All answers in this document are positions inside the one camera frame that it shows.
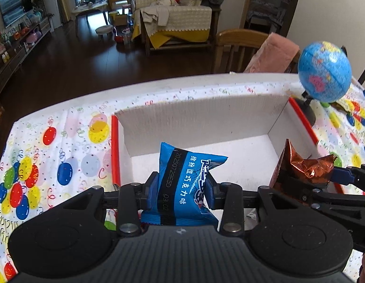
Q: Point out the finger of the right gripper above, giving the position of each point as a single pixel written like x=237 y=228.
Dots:
x=350 y=176
x=297 y=190

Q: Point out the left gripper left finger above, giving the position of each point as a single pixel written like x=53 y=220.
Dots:
x=134 y=197

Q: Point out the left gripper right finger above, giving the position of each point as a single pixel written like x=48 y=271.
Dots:
x=227 y=197

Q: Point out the copper brown snack packet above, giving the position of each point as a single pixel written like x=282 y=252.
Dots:
x=293 y=167

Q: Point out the blue snack packet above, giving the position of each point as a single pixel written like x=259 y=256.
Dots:
x=179 y=196

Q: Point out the red cardboard box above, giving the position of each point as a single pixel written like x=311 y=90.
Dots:
x=250 y=130

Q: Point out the opened wrapper near globe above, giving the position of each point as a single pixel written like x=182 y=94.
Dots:
x=355 y=114

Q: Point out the balloon print tablecloth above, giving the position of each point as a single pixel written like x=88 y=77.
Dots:
x=58 y=152

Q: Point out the blue desk globe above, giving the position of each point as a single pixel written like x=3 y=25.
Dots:
x=325 y=73

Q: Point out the pink cloth on chair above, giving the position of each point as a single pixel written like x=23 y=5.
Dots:
x=274 y=56

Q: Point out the wooden chair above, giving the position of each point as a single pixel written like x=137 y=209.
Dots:
x=245 y=42

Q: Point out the small round stool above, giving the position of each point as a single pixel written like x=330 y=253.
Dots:
x=104 y=30

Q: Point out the low tv cabinet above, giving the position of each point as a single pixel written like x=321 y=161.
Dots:
x=22 y=48

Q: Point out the sofa with cream cover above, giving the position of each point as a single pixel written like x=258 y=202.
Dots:
x=174 y=24

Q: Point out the wall television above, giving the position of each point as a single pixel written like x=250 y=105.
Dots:
x=12 y=10

